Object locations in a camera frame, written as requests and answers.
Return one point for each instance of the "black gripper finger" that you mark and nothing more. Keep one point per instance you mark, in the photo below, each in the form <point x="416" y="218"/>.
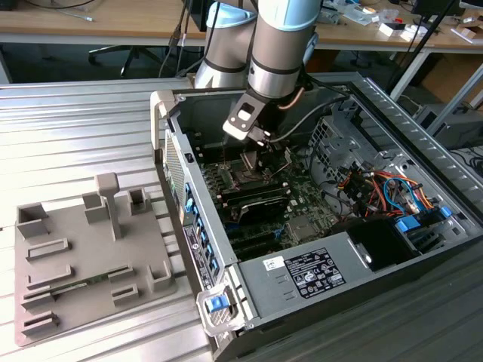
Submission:
<point x="271" y="162"/>

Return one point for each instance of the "silver-topped CPU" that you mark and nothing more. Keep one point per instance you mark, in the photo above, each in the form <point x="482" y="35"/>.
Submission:
<point x="251" y="161"/>

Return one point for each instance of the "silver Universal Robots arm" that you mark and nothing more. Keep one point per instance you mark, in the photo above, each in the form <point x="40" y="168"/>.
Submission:
<point x="279" y="56"/>

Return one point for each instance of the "CPU socket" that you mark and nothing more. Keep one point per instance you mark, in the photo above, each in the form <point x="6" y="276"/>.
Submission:
<point x="230" y="177"/>

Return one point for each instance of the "black RAM slot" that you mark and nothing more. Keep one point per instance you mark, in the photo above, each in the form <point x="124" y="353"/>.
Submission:
<point x="213" y="157"/>
<point x="213" y="161"/>
<point x="213" y="154"/>
<point x="213" y="151"/>

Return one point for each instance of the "blue expansion slot clip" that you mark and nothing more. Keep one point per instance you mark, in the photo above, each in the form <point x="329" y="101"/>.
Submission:
<point x="200" y="225"/>
<point x="204" y="237"/>
<point x="187" y="188"/>
<point x="189" y="207"/>
<point x="210" y="250"/>
<point x="215" y="264"/>

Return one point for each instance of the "black graphics card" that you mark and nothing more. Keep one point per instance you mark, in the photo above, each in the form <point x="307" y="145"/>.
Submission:
<point x="264" y="211"/>

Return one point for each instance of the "green motherboard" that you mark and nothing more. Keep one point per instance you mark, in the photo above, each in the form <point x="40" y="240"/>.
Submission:
<point x="305" y="203"/>

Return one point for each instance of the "open grey PC case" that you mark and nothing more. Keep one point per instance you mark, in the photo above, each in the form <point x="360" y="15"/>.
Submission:
<point x="205" y="196"/>

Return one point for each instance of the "metal drive cage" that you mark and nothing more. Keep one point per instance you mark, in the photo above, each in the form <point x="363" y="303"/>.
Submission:
<point x="351" y="147"/>

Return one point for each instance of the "white paper sticker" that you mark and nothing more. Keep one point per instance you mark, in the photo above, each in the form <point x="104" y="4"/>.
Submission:
<point x="273" y="262"/>

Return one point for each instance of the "black rating label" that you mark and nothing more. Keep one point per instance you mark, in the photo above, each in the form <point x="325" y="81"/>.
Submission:
<point x="317" y="271"/>

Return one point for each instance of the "black narrow case label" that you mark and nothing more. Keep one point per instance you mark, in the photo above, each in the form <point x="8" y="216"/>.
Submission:
<point x="196" y="256"/>

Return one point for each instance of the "grey power supply unit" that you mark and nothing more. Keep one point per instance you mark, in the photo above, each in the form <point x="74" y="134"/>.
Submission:
<point x="260" y="294"/>

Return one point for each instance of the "clear plastic bag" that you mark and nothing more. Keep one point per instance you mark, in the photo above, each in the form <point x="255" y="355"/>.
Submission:
<point x="362" y="15"/>

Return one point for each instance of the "blue disk carrier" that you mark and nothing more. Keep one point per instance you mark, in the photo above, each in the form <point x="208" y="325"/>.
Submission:
<point x="407" y="225"/>

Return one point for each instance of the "small white box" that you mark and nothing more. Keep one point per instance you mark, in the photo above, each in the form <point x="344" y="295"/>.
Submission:
<point x="392" y="29"/>
<point x="409" y="34"/>

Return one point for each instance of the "blue case latch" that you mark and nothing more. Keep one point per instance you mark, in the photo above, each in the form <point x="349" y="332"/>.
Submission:
<point x="217" y="304"/>

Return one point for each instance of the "black office chair base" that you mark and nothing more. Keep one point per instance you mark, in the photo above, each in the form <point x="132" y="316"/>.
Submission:
<point x="132" y="49"/>

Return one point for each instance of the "black tripod pole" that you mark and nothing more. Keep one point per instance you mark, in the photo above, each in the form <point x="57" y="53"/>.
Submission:
<point x="422" y="44"/>

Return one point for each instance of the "blue plastic tab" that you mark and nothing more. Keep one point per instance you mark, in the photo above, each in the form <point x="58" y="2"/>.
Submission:
<point x="445" y="211"/>

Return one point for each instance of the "grey computer box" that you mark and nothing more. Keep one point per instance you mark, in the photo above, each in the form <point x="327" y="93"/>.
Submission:
<point x="453" y="126"/>

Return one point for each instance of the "wooden desk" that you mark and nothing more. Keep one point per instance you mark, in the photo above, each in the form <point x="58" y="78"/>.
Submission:
<point x="113" y="22"/>

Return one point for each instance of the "large brown cardboard box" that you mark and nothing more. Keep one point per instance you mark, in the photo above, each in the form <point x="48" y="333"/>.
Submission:
<point x="453" y="75"/>

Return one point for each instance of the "black monitor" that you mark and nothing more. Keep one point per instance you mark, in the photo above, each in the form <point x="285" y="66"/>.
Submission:
<point x="426" y="7"/>

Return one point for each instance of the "grey parts rack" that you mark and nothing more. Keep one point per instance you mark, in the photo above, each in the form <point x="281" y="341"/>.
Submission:
<point x="94" y="245"/>

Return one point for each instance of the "small cardboard box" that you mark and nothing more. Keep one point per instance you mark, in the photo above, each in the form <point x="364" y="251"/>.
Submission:
<point x="468" y="34"/>

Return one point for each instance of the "green RAM stick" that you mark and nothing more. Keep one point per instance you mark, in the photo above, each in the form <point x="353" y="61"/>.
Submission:
<point x="81" y="283"/>

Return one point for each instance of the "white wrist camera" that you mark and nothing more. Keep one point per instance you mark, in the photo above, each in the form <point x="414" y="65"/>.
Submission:
<point x="241" y="120"/>

